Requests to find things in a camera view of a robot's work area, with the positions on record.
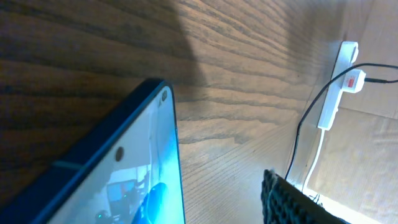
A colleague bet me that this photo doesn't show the white power strip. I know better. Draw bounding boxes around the white power strip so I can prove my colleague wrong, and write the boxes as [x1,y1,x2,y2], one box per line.
[318,41,359,131]

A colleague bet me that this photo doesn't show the cardboard box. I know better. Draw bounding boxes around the cardboard box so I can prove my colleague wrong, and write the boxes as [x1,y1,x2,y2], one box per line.
[308,0,397,223]

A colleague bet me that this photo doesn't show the white USB charger plug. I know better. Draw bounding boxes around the white USB charger plug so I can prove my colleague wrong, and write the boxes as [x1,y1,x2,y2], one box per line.
[341,69,366,93]

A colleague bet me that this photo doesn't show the black USB charging cable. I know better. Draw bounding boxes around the black USB charging cable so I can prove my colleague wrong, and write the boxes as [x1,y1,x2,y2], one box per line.
[284,63,398,181]

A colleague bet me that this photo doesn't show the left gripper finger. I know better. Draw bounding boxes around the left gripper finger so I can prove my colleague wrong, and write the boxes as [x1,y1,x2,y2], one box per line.
[261,169,346,224]

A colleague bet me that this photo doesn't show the white power strip cord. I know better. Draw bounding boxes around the white power strip cord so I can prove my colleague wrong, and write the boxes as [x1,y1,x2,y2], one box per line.
[301,129,326,192]

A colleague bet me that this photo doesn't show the blue Samsung Galaxy smartphone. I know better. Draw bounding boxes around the blue Samsung Galaxy smartphone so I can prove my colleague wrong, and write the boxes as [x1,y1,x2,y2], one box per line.
[1,79,185,223]

